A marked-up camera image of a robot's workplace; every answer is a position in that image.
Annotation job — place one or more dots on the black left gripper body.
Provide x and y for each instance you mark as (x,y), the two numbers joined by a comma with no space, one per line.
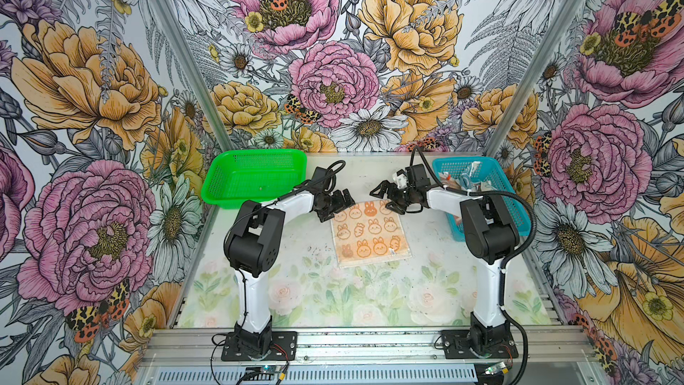
(326,208)

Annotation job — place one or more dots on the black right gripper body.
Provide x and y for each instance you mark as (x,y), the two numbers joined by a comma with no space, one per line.
(404,196)

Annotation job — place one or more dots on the orange bunny towel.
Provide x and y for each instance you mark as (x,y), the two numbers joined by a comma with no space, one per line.
(369,233)

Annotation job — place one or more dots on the green plastic basket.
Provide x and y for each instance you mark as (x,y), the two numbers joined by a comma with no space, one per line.
(252,175)

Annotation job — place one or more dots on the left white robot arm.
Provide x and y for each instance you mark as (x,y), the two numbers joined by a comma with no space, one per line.
(252,247)

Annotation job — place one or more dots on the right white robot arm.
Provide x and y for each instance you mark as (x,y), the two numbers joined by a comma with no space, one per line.
(491,237)

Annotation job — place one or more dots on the small green circuit board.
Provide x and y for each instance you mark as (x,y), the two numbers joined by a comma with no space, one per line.
(268,372)

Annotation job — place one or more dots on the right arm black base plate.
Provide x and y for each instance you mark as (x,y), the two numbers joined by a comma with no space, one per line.
(475,345)

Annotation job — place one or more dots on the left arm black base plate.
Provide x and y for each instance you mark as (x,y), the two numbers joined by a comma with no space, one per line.
(266,346)

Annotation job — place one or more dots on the aluminium front rail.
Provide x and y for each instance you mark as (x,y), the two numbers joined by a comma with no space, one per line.
(364,346)

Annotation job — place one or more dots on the aluminium corner post right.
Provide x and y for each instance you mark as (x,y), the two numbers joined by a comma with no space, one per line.
(557,28)

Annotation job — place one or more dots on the aluminium corner post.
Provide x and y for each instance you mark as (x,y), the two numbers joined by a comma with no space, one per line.
(169,24)
(557,28)

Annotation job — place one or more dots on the white vented cable duct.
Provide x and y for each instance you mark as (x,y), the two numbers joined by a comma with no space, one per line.
(324,374)

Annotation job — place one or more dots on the aluminium corner post left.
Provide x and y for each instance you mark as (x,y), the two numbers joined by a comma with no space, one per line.
(169,24)

